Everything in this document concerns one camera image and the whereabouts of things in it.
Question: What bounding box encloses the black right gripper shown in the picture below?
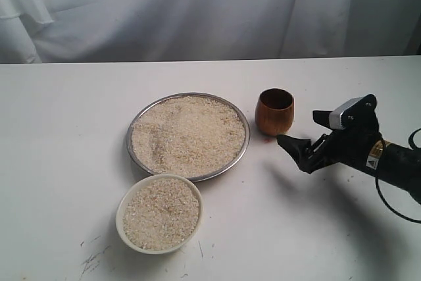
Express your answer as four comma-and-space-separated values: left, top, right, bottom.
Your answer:
276, 94, 380, 173

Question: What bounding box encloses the brown wooden cup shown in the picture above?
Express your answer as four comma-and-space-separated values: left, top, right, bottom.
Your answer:
255, 88, 294, 136

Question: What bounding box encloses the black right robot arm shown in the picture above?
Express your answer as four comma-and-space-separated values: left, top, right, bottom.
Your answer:
277, 94, 420, 201

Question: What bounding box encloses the rice in metal tray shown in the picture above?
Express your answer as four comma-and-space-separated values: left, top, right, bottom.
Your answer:
131, 95, 247, 177

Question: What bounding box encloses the white ceramic bowl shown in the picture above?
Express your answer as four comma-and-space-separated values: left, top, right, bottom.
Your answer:
115, 174, 203, 255

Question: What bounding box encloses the rice in white bowl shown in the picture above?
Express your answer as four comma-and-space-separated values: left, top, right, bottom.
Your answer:
122, 178, 199, 251

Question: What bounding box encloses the round metal tray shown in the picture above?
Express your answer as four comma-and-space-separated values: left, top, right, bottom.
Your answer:
126, 92, 251, 182

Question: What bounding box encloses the white fabric backdrop curtain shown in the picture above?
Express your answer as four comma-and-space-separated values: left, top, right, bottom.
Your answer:
1, 0, 420, 63

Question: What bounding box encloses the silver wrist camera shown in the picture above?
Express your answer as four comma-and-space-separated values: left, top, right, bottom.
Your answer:
328, 97, 362, 130

